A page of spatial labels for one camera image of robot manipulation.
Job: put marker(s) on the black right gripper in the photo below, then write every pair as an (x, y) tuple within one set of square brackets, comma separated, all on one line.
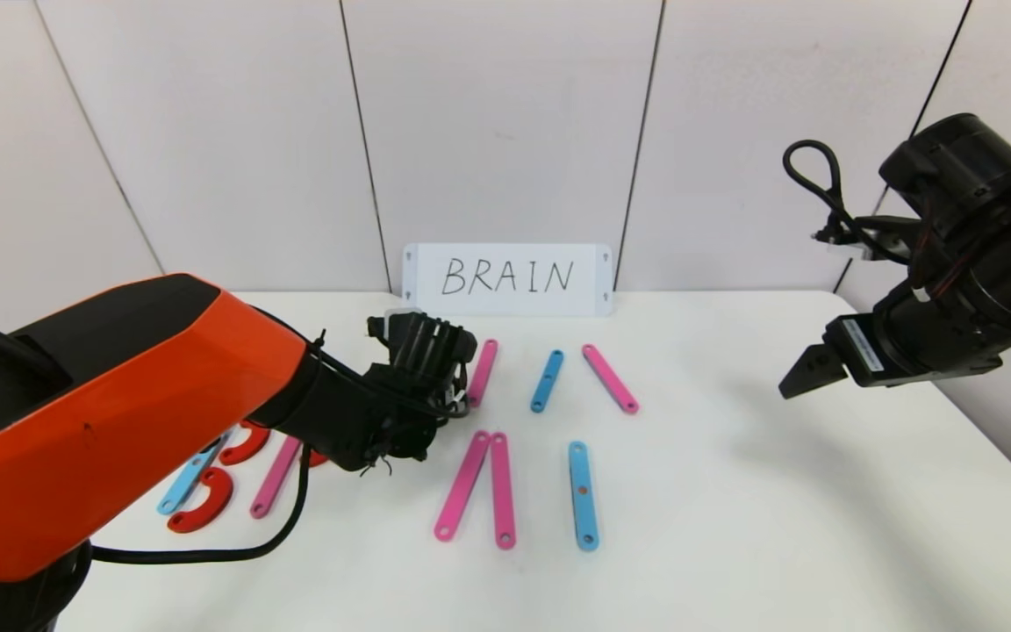
[(858, 348)]

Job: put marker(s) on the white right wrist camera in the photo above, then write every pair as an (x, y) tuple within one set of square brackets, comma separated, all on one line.
[(856, 244)]

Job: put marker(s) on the short blue flat bar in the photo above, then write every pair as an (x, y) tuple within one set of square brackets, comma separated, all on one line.
[(546, 381)]

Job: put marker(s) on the long blue flat bar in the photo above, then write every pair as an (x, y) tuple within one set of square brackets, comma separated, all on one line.
[(583, 474), (181, 487)]

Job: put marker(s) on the white BRAIN sign card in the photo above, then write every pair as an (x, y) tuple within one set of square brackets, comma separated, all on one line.
[(505, 301)]

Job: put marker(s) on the small red curved piece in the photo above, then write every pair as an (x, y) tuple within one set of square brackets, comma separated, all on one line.
[(319, 458)]

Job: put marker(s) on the black and orange left arm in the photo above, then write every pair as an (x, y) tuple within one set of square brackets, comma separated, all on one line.
[(119, 395)]

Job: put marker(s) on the large red curved piece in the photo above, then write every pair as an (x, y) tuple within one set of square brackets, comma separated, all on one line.
[(247, 448), (216, 505)]

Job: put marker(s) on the pink bar with holes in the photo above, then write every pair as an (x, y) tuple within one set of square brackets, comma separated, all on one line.
[(483, 369), (503, 491), (462, 485), (610, 379), (273, 483)]

